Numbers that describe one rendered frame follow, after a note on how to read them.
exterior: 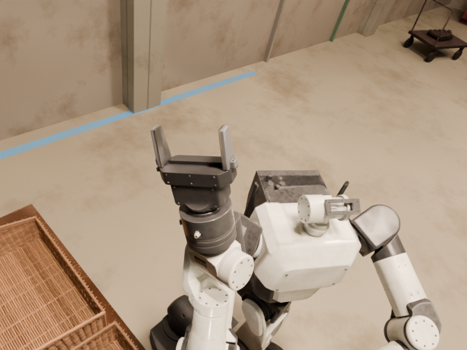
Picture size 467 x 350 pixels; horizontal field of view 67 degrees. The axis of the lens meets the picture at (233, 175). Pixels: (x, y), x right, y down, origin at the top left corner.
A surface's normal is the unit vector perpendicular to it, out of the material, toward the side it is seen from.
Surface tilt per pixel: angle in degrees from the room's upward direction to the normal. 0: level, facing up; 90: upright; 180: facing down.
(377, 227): 27
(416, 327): 22
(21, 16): 90
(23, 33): 90
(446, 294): 0
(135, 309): 0
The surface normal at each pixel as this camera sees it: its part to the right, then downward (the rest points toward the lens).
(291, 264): 0.28, 0.02
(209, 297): 0.11, -0.96
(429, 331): 0.07, -0.41
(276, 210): 0.20, -0.69
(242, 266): 0.74, 0.26
